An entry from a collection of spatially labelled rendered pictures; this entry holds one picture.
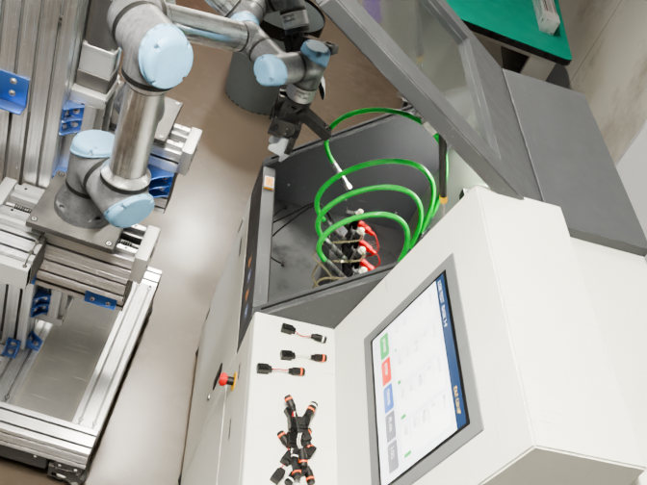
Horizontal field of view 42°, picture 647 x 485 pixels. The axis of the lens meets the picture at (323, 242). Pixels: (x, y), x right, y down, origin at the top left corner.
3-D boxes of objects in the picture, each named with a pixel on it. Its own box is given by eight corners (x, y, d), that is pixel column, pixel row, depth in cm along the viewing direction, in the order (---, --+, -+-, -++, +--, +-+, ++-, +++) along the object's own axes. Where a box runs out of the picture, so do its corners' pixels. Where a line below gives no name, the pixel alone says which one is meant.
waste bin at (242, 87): (300, 92, 490) (332, 8, 454) (282, 130, 456) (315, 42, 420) (230, 63, 487) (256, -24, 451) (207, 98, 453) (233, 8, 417)
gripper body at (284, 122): (267, 119, 225) (280, 83, 218) (297, 128, 227) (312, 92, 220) (266, 136, 220) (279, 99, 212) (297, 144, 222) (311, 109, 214)
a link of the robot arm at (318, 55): (295, 38, 205) (320, 36, 210) (281, 75, 212) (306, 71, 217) (313, 57, 201) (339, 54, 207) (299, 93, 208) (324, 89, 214)
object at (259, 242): (249, 201, 279) (263, 165, 269) (263, 204, 280) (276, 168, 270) (237, 344, 234) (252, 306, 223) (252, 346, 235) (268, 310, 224)
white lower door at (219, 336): (201, 327, 324) (248, 198, 281) (207, 328, 325) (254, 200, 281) (181, 474, 276) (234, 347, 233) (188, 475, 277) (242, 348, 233)
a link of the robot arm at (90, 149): (100, 160, 216) (109, 118, 208) (125, 193, 210) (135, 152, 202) (56, 168, 209) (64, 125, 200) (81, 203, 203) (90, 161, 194)
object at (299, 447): (272, 399, 200) (279, 386, 196) (315, 408, 202) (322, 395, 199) (269, 484, 183) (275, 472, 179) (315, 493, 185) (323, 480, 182)
